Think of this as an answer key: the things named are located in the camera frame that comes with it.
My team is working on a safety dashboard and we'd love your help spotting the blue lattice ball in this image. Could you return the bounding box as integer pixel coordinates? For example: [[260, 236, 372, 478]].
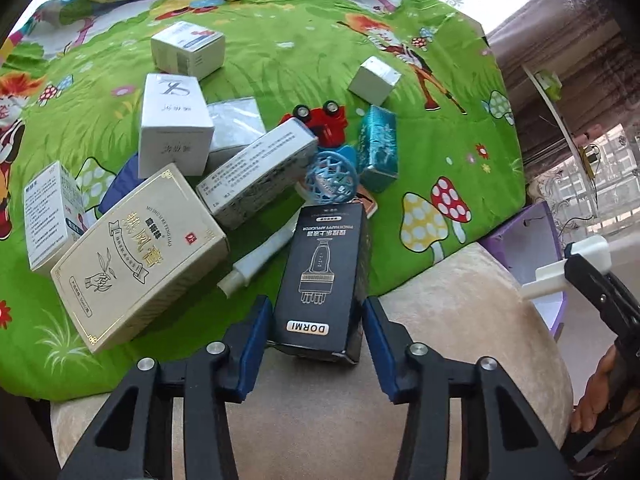
[[304, 149, 360, 206]]

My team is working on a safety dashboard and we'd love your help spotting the small white cube box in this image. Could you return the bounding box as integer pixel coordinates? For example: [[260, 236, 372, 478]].
[[347, 56, 402, 107]]

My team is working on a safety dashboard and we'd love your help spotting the person's right hand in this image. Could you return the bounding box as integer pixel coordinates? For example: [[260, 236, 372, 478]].
[[570, 345, 626, 433]]

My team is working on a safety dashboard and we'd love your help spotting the green item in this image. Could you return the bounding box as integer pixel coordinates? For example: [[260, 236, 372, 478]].
[[542, 72, 564, 102]]

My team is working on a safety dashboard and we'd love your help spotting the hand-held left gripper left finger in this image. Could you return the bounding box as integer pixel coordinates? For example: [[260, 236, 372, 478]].
[[57, 296, 274, 480]]

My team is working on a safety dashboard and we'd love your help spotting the silver grey box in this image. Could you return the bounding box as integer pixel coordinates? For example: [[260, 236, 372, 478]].
[[206, 96, 267, 171]]

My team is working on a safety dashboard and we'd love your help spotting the teal patterned box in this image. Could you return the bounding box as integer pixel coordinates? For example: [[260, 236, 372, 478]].
[[356, 105, 401, 194]]

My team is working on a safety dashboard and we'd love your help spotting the beige gold-print box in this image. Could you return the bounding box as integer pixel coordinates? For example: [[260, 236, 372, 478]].
[[50, 162, 231, 356]]

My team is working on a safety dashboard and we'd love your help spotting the window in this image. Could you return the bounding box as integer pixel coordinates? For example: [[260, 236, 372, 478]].
[[550, 125, 640, 246]]

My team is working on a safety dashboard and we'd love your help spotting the brown curtain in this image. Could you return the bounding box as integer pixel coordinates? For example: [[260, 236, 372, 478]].
[[487, 0, 640, 161]]

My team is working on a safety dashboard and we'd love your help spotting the white round table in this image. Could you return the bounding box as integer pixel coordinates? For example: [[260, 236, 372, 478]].
[[522, 64, 601, 181]]

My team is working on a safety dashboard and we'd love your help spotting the black cardboard box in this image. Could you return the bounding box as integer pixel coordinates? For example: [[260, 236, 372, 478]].
[[267, 202, 371, 365]]

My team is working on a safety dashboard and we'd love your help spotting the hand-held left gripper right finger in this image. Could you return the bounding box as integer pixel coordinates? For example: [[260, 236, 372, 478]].
[[362, 297, 571, 480]]

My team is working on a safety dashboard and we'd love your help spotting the green printed blanket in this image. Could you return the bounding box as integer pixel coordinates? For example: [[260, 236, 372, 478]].
[[0, 0, 523, 403]]

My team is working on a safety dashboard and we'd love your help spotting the white box blue red label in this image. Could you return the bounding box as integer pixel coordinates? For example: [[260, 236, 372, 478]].
[[150, 21, 226, 81]]

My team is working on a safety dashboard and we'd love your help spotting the white box with cursive mark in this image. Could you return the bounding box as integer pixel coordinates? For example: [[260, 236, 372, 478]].
[[137, 72, 216, 178]]

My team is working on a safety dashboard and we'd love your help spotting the purple storage box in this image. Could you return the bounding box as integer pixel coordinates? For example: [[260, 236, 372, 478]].
[[479, 200, 571, 343]]

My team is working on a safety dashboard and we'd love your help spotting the white plastic item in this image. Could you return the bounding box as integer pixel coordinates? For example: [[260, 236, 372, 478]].
[[520, 239, 612, 302]]

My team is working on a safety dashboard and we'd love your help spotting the red toy car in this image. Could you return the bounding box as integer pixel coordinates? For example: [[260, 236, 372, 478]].
[[277, 101, 349, 147]]

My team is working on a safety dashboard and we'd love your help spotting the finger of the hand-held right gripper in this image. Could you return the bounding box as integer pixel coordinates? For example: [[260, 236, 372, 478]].
[[564, 254, 640, 341]]

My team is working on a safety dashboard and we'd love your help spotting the long white speckled box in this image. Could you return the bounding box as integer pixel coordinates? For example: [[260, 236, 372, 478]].
[[195, 120, 319, 231]]

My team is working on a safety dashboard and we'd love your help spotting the white box with blue label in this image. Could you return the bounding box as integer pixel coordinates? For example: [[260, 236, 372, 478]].
[[22, 160, 90, 277]]

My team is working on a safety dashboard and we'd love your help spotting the white tube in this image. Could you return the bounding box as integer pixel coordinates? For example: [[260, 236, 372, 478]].
[[217, 220, 301, 302]]

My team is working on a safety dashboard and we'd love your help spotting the light blue plastic toy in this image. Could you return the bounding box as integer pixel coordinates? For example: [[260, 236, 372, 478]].
[[337, 144, 360, 171]]

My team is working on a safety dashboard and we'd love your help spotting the dark blue item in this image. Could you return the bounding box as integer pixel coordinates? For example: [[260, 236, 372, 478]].
[[97, 152, 151, 216]]

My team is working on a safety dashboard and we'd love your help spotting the sheer lace curtain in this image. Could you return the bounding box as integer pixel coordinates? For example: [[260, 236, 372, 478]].
[[525, 170, 568, 213]]

